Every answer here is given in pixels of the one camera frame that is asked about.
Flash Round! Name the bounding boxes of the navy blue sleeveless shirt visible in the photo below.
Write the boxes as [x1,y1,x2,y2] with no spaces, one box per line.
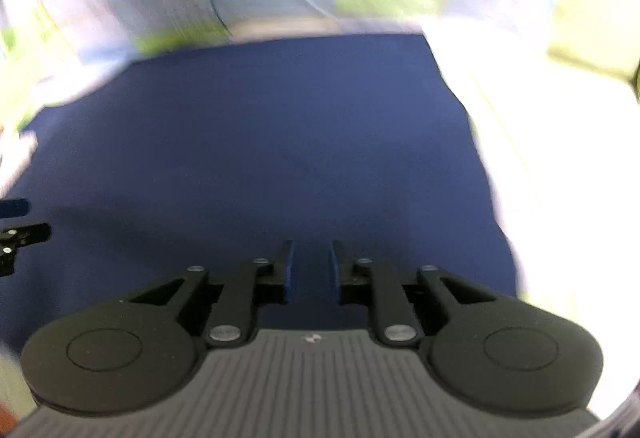
[1,34,516,352]

